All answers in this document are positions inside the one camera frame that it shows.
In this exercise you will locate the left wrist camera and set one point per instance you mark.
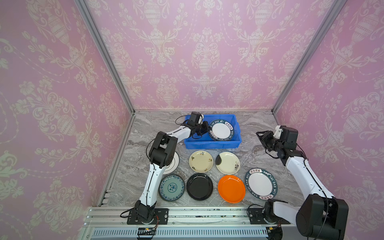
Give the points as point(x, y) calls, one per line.
point(200, 118)

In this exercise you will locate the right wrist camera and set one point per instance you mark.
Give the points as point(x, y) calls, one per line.
point(278, 132)

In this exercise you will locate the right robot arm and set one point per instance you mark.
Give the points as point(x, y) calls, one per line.
point(322, 216)

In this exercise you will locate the orange plate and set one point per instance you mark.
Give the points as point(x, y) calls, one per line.
point(231, 189)

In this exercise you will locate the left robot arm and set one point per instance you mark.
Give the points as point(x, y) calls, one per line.
point(160, 156)

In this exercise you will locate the cream plate black ink blot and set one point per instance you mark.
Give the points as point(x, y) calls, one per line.
point(228, 163)

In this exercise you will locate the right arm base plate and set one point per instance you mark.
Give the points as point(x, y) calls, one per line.
point(259, 216)

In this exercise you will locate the teal patterned plate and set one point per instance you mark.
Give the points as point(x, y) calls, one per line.
point(171, 188)

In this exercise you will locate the corner aluminium post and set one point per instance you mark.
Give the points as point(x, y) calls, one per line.
point(319, 35)
point(101, 46)

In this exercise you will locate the left corner aluminium post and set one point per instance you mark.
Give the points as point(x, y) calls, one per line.
point(101, 46)

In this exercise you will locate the aluminium front rail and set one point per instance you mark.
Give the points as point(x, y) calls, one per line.
point(185, 223)

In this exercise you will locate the white plate black flower outline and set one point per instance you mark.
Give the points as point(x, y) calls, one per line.
point(173, 165)

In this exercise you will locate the large green-rim white plate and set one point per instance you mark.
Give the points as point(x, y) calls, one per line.
point(261, 184)

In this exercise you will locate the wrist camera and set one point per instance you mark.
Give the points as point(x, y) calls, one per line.
point(200, 118)
point(278, 132)

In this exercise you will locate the right corner aluminium post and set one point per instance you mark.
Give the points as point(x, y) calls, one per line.
point(319, 35)

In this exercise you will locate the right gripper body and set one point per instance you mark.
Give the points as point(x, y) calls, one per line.
point(265, 140)

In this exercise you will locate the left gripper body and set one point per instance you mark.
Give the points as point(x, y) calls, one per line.
point(197, 128)

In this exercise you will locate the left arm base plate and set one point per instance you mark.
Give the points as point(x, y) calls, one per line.
point(154, 216)

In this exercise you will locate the cream plate small motifs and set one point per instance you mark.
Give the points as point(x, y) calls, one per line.
point(201, 161)

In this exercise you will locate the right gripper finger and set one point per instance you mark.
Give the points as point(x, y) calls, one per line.
point(263, 134)
point(266, 142)

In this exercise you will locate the small green-rim plate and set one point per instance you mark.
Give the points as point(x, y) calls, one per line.
point(213, 136)
point(222, 129)

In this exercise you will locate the blue plastic bin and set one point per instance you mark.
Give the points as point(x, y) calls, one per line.
point(206, 142)

